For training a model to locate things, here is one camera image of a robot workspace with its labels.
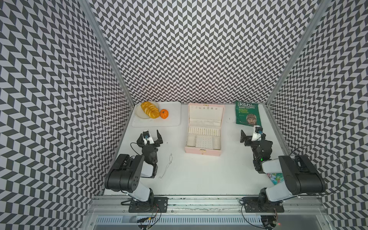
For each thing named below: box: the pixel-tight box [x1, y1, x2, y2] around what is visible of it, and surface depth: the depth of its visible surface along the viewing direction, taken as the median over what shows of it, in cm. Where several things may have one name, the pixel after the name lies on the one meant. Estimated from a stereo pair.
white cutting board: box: [131, 101, 182, 127], surface depth 111 cm
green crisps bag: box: [235, 100, 263, 127], surface depth 112 cm
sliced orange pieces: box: [140, 101, 161, 119], surface depth 110 cm
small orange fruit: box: [159, 108, 170, 120], surface depth 110 cm
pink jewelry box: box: [184, 103, 225, 157], surface depth 93 cm
